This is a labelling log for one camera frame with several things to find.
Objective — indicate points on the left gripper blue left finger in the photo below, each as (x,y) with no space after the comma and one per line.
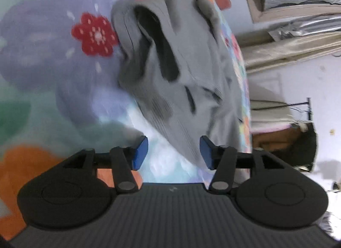
(126,160)

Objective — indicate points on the floral quilted bedspread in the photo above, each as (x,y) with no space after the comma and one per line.
(60,95)

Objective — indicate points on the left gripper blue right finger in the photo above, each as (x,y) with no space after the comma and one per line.
(222,160)

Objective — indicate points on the beige satin curtain right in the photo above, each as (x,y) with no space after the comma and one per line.
(288,43)

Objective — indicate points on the grey knit garment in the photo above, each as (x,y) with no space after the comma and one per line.
(181,74)

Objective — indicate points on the black clothes rack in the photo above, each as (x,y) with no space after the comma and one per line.
(275,111)

